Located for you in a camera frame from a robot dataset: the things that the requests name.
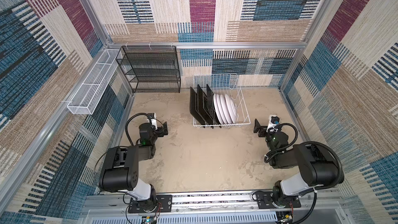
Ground black square plate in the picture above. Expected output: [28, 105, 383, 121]
[206, 84, 221, 128]
[190, 87, 206, 125]

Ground floral square plate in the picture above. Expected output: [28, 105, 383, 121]
[197, 84, 214, 128]

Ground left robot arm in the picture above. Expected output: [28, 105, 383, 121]
[98, 122, 168, 213]

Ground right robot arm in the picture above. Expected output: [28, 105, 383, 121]
[254, 115, 344, 208]

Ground white round plate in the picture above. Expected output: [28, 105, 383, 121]
[213, 94, 224, 124]
[219, 94, 233, 124]
[224, 94, 237, 123]

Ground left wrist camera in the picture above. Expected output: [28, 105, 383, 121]
[147, 113, 158, 129]

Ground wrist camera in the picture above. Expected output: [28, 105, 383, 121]
[267, 115, 280, 133]
[147, 113, 158, 129]

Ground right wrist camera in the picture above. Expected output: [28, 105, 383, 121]
[267, 115, 280, 133]

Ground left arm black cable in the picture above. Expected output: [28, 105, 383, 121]
[125, 112, 150, 147]

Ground white wire dish rack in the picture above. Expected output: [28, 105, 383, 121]
[189, 74, 251, 128]

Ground black wire shelf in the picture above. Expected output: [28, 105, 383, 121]
[116, 46, 181, 93]

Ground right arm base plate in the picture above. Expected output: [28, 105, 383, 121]
[251, 190, 301, 209]

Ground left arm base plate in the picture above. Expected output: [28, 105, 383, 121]
[127, 195, 173, 214]

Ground white mesh wall basket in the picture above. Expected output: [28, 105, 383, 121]
[67, 49, 119, 115]

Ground aluminium mounting rail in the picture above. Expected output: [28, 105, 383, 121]
[77, 189, 352, 224]

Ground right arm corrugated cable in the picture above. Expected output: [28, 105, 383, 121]
[264, 122, 344, 190]

